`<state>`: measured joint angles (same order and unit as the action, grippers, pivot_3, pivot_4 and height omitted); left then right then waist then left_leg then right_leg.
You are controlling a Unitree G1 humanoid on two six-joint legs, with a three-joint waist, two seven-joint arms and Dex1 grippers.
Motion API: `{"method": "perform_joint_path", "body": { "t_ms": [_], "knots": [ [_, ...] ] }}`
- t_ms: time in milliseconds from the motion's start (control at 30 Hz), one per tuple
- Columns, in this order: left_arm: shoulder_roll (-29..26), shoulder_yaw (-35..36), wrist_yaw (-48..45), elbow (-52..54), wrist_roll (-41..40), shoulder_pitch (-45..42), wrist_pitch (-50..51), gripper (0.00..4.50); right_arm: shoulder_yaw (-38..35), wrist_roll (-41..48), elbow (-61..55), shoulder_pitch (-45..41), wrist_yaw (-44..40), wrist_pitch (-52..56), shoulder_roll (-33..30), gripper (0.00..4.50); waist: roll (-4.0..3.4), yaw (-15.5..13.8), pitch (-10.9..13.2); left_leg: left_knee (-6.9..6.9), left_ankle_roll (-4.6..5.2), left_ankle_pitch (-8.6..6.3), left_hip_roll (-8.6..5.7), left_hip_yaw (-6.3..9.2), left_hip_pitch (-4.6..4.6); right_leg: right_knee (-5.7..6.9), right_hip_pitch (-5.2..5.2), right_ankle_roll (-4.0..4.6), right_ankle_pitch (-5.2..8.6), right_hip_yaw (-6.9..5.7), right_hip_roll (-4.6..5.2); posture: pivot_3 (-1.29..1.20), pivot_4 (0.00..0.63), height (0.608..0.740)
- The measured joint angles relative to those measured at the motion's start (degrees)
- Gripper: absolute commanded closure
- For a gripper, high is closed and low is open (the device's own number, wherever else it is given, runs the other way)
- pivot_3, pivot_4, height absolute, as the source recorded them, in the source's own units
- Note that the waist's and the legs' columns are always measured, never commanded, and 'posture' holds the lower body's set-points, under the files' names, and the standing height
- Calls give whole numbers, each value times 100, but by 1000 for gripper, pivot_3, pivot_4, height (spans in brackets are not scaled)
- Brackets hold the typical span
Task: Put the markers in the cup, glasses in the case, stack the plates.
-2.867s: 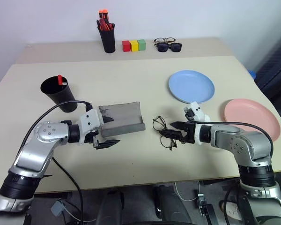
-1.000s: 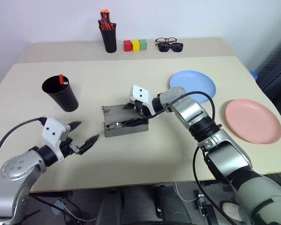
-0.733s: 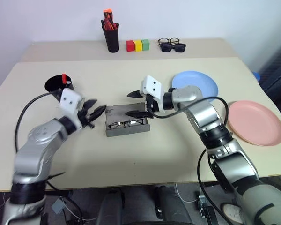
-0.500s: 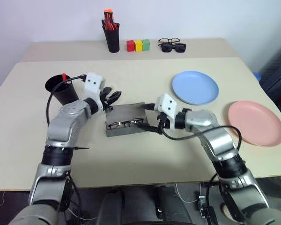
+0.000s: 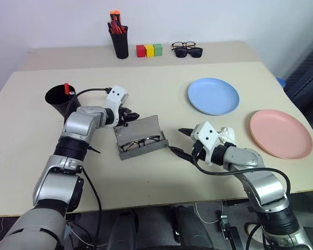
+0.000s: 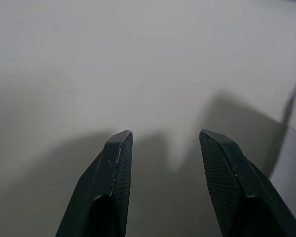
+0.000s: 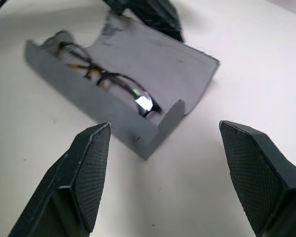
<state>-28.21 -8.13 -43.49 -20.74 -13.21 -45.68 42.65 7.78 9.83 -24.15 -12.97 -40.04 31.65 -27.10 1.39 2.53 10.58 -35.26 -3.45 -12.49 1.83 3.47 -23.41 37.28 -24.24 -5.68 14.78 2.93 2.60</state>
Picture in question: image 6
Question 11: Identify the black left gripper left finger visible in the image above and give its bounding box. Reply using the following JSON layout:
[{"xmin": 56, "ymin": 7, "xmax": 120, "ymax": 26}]
[{"xmin": 55, "ymin": 129, "xmax": 134, "ymax": 237}]

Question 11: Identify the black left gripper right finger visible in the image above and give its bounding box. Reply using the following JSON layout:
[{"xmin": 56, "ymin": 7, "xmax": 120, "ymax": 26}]
[{"xmin": 199, "ymin": 128, "xmax": 296, "ymax": 237}]

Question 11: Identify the grey cloth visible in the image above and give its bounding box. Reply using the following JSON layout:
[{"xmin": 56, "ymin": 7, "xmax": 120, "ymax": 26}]
[{"xmin": 269, "ymin": 124, "xmax": 296, "ymax": 198}]

